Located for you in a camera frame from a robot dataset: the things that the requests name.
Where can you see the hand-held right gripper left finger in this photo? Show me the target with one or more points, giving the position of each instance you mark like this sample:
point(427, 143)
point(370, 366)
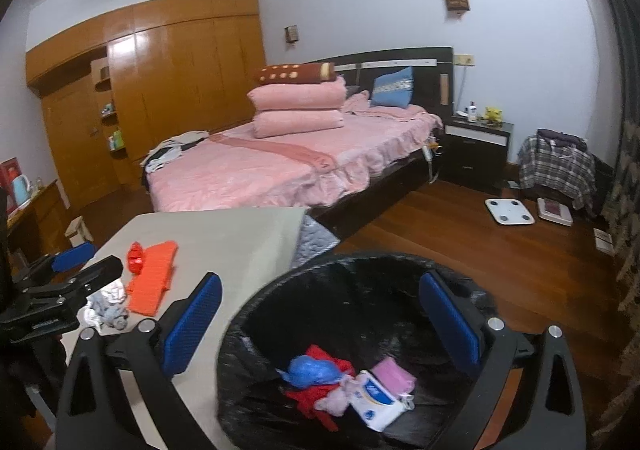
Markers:
point(192, 325)

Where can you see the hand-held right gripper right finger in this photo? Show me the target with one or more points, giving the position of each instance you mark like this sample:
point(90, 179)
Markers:
point(450, 322)

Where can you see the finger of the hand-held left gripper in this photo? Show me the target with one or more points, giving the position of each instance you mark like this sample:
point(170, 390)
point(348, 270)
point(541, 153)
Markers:
point(90, 277)
point(75, 257)

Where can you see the white tissue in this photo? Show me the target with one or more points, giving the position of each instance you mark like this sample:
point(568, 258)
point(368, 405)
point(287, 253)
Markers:
point(100, 300)

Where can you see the grey cloth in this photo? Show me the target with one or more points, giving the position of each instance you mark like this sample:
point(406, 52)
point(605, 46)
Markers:
point(114, 317)

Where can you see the red plastic wrapper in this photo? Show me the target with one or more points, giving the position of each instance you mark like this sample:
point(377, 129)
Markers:
point(135, 259)

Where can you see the orange foam sheet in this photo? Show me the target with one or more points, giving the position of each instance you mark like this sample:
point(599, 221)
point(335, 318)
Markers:
point(152, 280)

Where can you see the bin with black liner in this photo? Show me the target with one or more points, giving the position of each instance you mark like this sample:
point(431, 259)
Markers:
point(360, 305)

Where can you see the white blue tissue packet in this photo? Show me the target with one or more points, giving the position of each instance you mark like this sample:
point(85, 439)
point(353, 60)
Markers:
point(375, 400)

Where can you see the red glove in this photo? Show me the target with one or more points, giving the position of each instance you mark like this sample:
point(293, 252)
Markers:
point(330, 355)
point(305, 402)

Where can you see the blue plastic bag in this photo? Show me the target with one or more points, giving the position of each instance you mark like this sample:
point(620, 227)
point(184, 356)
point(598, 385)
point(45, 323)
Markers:
point(310, 371)

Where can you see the pink sock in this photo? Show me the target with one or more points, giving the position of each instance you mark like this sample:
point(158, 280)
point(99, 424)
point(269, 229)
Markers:
point(335, 401)

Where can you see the small wooden stool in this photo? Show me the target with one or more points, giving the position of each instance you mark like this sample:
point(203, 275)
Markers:
point(79, 230)

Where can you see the wooden sideboard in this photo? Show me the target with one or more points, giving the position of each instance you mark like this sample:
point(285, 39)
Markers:
point(40, 225)

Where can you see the blue kettle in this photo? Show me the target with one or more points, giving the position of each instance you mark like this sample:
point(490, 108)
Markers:
point(21, 190)

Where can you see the red box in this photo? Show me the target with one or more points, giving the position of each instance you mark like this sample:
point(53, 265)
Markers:
point(7, 175)

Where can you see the wooden door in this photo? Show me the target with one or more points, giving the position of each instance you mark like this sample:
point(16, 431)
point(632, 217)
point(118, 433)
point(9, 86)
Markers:
point(75, 150)

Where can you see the green bottles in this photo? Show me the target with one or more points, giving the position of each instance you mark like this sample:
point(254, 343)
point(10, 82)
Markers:
point(116, 139)

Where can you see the white bathroom scale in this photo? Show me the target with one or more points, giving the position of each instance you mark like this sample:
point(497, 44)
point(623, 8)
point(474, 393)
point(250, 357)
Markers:
point(509, 211)

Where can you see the pile of clothes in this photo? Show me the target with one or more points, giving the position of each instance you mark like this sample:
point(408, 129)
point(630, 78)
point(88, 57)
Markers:
point(172, 148)

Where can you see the grey quilted pad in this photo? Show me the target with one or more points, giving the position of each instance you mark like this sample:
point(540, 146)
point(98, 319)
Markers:
point(315, 242)

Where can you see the pink bathroom scale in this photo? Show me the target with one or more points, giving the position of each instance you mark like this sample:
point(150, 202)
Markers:
point(555, 211)

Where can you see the dark nightstand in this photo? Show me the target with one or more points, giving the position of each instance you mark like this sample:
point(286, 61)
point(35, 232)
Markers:
point(475, 160)

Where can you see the white hanging controller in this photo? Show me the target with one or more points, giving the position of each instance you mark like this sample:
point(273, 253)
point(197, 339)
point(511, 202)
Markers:
point(431, 153)

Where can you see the pink bedspread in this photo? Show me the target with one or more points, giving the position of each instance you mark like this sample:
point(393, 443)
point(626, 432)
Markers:
point(260, 165)

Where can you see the white booklet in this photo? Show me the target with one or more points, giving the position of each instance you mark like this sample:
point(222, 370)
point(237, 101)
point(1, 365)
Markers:
point(604, 241)

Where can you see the plaid cloth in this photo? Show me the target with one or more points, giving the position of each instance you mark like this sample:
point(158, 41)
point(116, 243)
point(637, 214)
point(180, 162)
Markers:
point(555, 175)

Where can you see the yellow plush toy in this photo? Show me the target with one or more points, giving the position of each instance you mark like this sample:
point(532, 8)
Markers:
point(492, 115)

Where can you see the white lotion bottle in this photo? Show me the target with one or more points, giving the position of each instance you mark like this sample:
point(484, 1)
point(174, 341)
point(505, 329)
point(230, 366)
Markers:
point(472, 111)

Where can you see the dark clothing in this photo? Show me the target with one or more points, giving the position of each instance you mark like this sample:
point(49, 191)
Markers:
point(560, 138)

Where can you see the wooden wardrobe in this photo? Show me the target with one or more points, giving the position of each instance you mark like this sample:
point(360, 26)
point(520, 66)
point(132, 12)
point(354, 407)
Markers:
point(190, 75)

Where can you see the folded pink quilt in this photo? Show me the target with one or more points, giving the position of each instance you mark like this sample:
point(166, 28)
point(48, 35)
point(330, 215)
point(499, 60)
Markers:
point(300, 124)

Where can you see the blue pillow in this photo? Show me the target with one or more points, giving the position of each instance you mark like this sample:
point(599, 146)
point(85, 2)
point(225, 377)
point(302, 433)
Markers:
point(392, 88)

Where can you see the dark wooden bed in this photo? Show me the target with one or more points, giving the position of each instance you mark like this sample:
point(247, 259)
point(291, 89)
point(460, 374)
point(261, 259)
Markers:
point(425, 75)

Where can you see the stacked pink pillows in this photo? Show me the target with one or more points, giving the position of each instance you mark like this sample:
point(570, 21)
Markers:
point(300, 94)

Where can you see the brown dotted blanket roll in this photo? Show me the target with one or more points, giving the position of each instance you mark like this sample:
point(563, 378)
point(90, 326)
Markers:
point(290, 73)

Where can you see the wall power outlet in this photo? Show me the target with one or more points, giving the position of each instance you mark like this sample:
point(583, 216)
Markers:
point(465, 60)

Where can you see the small wall lamp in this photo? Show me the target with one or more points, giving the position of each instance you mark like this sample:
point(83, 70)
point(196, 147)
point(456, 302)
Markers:
point(291, 34)

